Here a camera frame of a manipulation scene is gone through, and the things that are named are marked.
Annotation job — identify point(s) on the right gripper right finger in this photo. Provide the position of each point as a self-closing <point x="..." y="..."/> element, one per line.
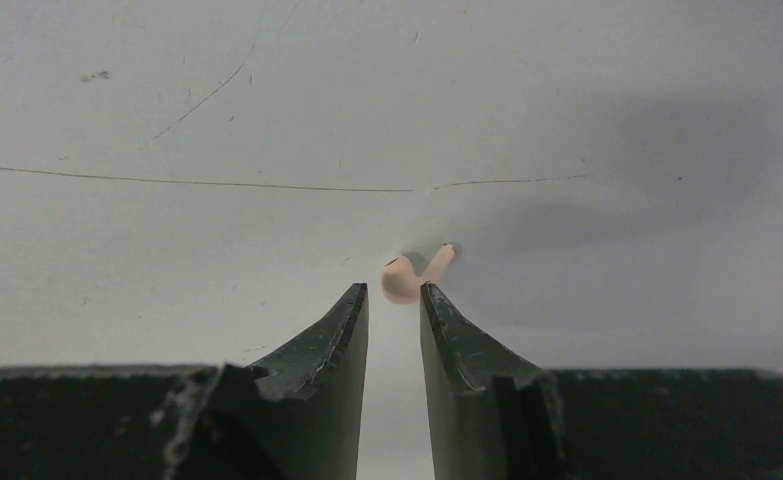
<point x="495" y="415"/>

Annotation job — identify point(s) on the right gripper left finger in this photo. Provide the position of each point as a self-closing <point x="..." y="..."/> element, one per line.
<point x="293" y="414"/>

